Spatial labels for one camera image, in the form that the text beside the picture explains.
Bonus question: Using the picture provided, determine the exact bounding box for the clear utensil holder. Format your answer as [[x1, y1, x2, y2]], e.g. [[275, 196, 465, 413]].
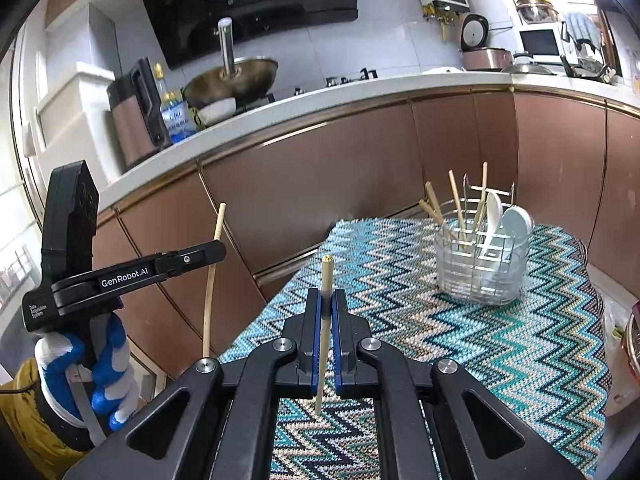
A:
[[433, 174, 534, 307]]

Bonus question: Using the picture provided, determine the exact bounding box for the bronze base cabinet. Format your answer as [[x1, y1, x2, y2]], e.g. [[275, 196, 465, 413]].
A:
[[92, 84, 640, 382]]

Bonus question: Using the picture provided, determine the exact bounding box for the metal wok lid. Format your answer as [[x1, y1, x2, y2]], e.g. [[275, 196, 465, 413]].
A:
[[499, 52, 557, 77]]

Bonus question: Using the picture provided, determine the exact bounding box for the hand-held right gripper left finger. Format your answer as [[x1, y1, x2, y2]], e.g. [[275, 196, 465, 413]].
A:
[[65, 287, 322, 480]]

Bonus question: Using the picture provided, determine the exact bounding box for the person's left forearm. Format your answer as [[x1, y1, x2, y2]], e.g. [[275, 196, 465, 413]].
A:
[[37, 385, 97, 455]]

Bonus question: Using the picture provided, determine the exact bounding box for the translucent plastic bag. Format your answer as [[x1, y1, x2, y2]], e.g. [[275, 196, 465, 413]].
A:
[[601, 292, 640, 403]]

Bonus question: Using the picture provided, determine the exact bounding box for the black range hood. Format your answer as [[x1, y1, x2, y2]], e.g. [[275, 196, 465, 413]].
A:
[[132, 0, 362, 72]]

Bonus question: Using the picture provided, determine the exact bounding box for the steel bowl with yellow lid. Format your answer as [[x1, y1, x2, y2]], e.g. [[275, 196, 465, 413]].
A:
[[514, 0, 559, 27]]

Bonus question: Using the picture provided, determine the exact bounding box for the bronze rice cooker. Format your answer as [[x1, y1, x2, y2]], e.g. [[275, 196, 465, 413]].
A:
[[459, 12, 514, 73]]

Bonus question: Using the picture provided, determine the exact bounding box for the metal wok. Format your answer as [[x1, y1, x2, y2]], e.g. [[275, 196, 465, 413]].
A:
[[182, 17, 281, 112]]

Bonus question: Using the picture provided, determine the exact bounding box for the gas stove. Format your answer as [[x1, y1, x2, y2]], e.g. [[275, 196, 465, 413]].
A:
[[294, 66, 382, 97]]

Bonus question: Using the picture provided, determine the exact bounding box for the yellow cloth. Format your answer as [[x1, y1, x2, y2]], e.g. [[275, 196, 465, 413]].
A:
[[0, 359, 88, 480]]

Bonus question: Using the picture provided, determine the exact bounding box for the cooking oil bottle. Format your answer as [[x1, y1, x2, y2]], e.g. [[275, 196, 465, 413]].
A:
[[152, 63, 198, 147]]

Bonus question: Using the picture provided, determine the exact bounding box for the light blue ceramic spoon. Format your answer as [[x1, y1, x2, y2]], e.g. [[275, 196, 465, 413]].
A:
[[499, 205, 535, 262]]

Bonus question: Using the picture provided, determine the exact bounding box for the grey towel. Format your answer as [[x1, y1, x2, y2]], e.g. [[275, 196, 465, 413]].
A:
[[559, 9, 602, 57]]

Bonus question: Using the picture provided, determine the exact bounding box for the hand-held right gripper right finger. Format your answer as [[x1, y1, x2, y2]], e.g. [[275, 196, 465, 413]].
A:
[[332, 287, 586, 480]]

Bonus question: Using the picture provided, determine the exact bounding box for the bamboo chopstick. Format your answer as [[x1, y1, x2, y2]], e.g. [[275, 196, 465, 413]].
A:
[[472, 161, 489, 233], [424, 181, 447, 226], [202, 203, 227, 362], [447, 169, 469, 244], [314, 254, 335, 417], [418, 199, 456, 242]]

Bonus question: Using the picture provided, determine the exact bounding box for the bronze electric kettle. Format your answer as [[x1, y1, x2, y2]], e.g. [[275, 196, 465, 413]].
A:
[[106, 56, 174, 172]]

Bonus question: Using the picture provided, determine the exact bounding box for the dark dish drainer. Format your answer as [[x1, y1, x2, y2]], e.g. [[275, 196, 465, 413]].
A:
[[559, 52, 619, 84]]

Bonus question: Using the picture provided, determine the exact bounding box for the white ceramic spoon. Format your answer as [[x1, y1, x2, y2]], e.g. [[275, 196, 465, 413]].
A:
[[479, 190, 504, 262]]

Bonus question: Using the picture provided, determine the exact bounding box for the person's left hand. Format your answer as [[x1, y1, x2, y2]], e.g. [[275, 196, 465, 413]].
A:
[[32, 311, 140, 433]]

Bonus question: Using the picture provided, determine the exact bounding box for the white microwave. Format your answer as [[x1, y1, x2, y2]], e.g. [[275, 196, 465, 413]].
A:
[[518, 27, 562, 59]]

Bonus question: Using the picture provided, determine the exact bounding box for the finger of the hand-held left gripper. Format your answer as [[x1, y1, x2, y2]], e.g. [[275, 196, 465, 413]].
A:
[[149, 239, 227, 278]]

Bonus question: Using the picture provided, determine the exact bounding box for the white bowl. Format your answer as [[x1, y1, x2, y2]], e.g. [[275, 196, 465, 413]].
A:
[[196, 97, 239, 127]]

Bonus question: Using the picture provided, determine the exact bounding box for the zigzag patterned cloth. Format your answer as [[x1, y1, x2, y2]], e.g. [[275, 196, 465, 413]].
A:
[[219, 217, 610, 480]]

